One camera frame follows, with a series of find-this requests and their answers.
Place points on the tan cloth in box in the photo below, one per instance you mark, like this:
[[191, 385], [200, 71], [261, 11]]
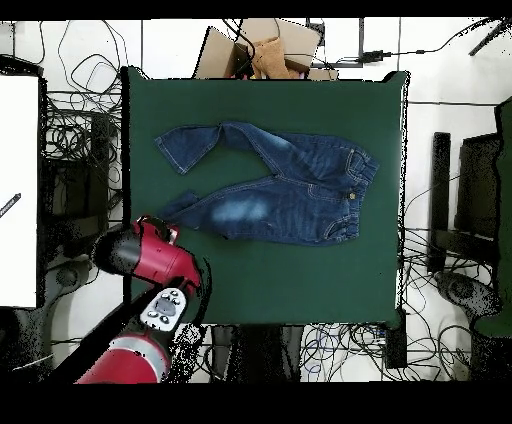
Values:
[[270, 58]]

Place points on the blue denim jeans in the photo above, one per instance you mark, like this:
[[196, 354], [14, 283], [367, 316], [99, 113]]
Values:
[[300, 200]]

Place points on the brown cardboard box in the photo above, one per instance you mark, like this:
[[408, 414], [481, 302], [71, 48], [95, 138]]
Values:
[[216, 56]]

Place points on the white board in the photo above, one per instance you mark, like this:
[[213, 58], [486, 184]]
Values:
[[18, 180]]

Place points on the black flat panel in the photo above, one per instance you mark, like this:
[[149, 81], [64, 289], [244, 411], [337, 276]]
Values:
[[478, 188]]

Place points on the black power adapter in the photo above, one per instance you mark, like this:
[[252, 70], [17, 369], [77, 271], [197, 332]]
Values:
[[374, 56]]

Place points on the dark green cloth sheet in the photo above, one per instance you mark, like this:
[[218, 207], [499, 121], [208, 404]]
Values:
[[504, 240]]

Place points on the black table leg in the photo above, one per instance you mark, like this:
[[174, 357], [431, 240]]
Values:
[[396, 344]]

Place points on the dark metal frame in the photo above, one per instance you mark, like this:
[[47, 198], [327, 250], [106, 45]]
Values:
[[361, 40]]

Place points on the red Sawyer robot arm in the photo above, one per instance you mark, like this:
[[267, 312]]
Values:
[[160, 260]]

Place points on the dark green table cloth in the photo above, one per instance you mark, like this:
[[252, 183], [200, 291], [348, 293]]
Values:
[[340, 280]]

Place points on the black strip with white print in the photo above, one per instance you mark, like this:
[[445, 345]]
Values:
[[10, 204]]

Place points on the black upright post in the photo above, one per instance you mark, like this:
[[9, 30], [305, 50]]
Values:
[[440, 192]]

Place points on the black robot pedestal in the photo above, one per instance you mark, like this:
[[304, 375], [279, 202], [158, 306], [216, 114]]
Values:
[[256, 352]]

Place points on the black equipment rack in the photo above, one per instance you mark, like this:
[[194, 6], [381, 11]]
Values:
[[72, 192]]

